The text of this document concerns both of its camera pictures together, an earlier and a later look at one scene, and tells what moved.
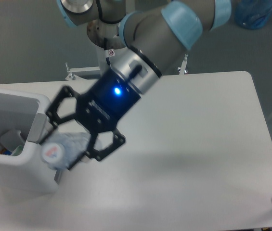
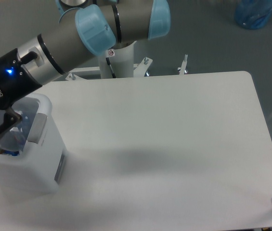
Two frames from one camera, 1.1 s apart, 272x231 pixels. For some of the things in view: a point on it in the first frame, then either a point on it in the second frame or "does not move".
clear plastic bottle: x=60 y=150 → x=15 y=139
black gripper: x=100 y=107 → x=4 y=81
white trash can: x=13 y=166 does not move
